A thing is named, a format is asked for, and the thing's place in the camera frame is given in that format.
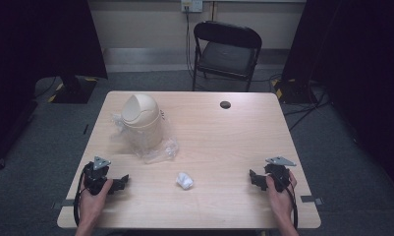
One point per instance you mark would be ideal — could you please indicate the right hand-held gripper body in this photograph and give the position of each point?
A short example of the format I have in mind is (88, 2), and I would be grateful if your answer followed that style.
(278, 175)

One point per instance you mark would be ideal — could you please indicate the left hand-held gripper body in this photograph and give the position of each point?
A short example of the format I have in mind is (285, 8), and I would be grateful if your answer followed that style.
(98, 175)

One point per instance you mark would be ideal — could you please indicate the white paper ball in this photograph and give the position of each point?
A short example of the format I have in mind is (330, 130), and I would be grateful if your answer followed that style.
(184, 181)

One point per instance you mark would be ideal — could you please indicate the beige swing-lid trash bin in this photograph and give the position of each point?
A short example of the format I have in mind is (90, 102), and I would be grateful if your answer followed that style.
(142, 121)

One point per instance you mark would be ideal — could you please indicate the person's right hand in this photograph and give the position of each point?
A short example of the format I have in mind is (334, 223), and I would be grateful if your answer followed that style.
(281, 201)

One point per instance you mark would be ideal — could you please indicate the person's left hand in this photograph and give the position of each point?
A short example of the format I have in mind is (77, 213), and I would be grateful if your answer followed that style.
(92, 205)

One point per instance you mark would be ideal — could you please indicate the grey tape strip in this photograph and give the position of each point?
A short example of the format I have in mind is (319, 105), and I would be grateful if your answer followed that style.
(64, 203)
(311, 199)

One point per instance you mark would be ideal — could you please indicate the small black floor tape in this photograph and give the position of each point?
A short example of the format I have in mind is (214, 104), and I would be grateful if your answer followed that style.
(85, 129)

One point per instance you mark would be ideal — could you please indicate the clear plastic bag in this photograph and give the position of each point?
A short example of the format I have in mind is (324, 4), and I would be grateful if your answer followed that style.
(165, 152)

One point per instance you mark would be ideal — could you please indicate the black stand base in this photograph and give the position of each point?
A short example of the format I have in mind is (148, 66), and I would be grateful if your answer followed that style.
(74, 90)
(292, 91)

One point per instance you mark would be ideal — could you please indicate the black folding chair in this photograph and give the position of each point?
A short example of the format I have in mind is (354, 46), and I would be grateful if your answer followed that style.
(227, 59)

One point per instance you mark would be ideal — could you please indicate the black curtain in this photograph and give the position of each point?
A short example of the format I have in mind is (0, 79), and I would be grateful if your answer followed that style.
(355, 65)
(37, 49)

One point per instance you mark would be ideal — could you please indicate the white wall outlet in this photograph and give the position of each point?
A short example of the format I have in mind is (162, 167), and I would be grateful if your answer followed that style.
(191, 5)

